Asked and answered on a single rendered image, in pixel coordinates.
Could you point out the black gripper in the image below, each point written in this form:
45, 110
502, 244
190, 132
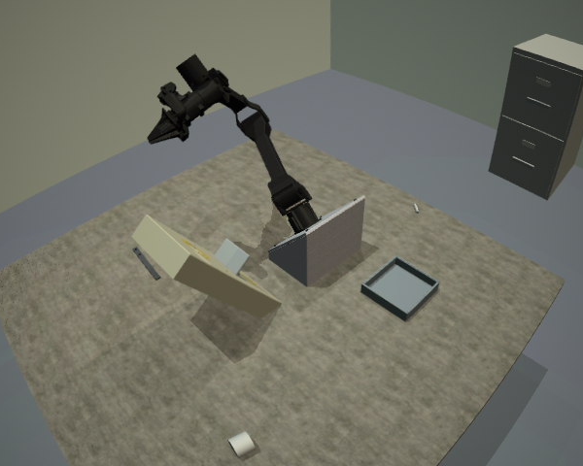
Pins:
175, 123

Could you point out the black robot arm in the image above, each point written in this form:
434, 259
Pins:
213, 87

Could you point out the dark grey flat bar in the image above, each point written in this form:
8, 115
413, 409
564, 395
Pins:
146, 263

